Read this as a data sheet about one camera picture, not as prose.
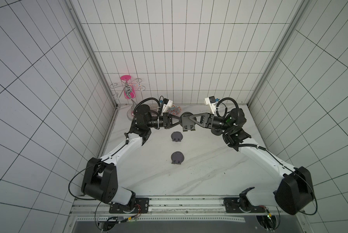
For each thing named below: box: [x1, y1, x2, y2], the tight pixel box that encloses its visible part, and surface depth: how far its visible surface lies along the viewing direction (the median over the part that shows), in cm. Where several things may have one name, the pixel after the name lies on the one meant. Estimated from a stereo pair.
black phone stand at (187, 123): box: [179, 111, 196, 132], surface depth 67 cm
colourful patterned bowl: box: [167, 104, 182, 117], surface depth 116 cm
